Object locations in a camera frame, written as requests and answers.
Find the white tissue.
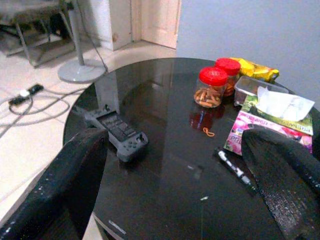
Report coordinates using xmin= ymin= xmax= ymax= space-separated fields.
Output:
xmin=255 ymin=86 xmax=316 ymax=123

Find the grey chair with metal frame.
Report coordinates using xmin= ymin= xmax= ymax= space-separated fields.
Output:
xmin=0 ymin=0 xmax=76 ymax=68

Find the dark fan cable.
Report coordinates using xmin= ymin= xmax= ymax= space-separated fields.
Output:
xmin=74 ymin=0 xmax=109 ymax=73

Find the grey pedestal fan stand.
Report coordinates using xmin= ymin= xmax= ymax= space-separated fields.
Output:
xmin=57 ymin=0 xmax=108 ymax=84

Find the black power strip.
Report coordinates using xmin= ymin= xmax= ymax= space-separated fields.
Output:
xmin=8 ymin=83 xmax=45 ymax=106

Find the cream wooden door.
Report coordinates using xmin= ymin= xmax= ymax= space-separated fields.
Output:
xmin=131 ymin=0 xmax=182 ymax=50

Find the floral tissue pack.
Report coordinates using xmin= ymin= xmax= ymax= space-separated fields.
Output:
xmin=223 ymin=94 xmax=315 ymax=156

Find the grey floor cable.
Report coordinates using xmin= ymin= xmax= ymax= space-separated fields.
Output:
xmin=0 ymin=94 xmax=72 ymax=126

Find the orange rubber band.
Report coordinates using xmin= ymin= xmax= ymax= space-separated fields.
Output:
xmin=202 ymin=127 xmax=216 ymax=138

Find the clear plastic food container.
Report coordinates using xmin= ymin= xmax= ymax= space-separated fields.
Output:
xmin=234 ymin=75 xmax=290 ymax=107

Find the black marker pen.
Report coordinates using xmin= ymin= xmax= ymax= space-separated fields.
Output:
xmin=214 ymin=147 xmax=258 ymax=193

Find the grey handheld remote controller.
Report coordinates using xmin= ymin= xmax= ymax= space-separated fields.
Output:
xmin=71 ymin=104 xmax=149 ymax=163

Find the yellow snack bag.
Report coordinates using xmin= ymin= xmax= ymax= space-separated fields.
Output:
xmin=229 ymin=57 xmax=280 ymax=83

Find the round black glass table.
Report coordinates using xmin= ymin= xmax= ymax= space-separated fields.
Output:
xmin=62 ymin=57 xmax=320 ymax=240

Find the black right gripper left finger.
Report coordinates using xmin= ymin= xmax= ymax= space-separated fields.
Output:
xmin=0 ymin=127 xmax=110 ymax=240

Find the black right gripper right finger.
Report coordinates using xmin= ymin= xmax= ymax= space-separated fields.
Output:
xmin=241 ymin=123 xmax=320 ymax=240

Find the red-lidded clear snack jar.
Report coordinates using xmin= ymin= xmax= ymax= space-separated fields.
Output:
xmin=214 ymin=57 xmax=241 ymax=98
xmin=193 ymin=66 xmax=229 ymax=109

